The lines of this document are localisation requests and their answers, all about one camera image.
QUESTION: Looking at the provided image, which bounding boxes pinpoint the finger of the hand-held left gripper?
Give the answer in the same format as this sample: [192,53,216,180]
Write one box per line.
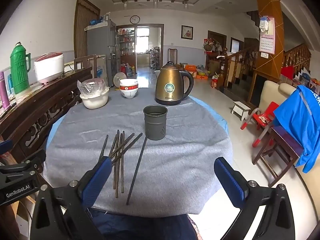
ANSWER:
[0,149,47,179]
[0,139,13,155]

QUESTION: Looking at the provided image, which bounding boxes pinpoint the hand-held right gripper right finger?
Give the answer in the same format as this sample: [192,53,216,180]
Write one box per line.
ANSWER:
[214,157,297,240]

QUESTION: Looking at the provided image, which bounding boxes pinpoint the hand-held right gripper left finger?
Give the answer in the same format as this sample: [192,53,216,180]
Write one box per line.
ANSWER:
[30,156,113,240]

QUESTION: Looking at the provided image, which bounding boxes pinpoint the bunch of dark chopsticks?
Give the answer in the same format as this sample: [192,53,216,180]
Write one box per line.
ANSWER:
[98,129,148,205]

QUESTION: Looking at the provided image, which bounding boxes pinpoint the grey metal utensil holder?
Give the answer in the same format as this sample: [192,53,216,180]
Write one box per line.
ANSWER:
[143,105,168,141]

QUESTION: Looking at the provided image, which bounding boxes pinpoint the purple bottle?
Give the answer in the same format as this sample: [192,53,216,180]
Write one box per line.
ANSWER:
[0,71,10,109]

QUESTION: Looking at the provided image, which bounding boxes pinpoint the dark wooden chair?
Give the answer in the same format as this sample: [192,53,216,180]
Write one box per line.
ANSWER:
[252,125,304,187]

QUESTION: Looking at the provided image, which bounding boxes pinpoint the grey table cloth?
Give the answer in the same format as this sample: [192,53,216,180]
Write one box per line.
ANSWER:
[44,87,233,218]

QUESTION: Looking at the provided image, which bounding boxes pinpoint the blue table cloth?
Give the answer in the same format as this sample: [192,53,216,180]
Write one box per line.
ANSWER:
[45,96,228,155]

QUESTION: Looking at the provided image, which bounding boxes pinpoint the red plastic chair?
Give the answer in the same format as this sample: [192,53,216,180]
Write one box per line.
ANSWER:
[240,102,280,147]

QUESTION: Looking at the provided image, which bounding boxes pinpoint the white small stool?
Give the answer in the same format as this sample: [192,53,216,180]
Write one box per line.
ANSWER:
[231,101,251,121]

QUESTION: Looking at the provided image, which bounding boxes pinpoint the white basin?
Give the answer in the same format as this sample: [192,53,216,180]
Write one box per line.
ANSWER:
[80,86,110,110]

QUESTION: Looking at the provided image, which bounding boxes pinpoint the green thermos flask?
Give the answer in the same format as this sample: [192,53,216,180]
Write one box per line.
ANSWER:
[10,42,31,95]

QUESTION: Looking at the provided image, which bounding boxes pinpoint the white pink rice cooker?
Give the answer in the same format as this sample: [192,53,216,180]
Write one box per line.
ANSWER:
[34,52,65,85]

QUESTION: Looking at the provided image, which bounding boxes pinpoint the blue jacket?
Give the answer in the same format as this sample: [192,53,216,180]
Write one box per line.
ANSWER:
[272,85,320,173]

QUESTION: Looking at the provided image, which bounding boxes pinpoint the beige sofa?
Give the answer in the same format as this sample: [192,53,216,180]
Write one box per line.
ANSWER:
[257,80,320,205]

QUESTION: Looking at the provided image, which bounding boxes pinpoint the white round fan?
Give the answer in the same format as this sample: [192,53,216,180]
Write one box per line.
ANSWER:
[113,72,126,88]

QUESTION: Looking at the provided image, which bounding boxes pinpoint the golden electric kettle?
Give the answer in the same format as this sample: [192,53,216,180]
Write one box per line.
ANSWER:
[154,61,194,106]

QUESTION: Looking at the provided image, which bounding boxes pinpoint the wooden stair railing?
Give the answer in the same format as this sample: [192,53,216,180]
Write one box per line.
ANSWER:
[221,42,312,90]

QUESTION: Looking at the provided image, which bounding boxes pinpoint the wooden dining chair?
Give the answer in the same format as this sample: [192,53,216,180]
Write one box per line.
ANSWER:
[168,48,179,65]

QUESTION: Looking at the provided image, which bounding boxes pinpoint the grey refrigerator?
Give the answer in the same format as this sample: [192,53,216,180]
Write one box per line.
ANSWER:
[86,20,117,87]

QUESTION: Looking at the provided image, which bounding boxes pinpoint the brown door curtain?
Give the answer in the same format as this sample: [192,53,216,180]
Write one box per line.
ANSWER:
[74,0,101,59]

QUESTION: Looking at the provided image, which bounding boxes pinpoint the wooden pillar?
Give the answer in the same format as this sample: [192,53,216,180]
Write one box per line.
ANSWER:
[253,0,285,79]

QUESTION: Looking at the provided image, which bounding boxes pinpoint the wall calendar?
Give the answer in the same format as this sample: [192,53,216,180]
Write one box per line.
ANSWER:
[259,17,275,54]

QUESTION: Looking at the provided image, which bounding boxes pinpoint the framed wall picture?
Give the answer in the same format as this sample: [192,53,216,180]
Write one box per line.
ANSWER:
[181,25,194,40]

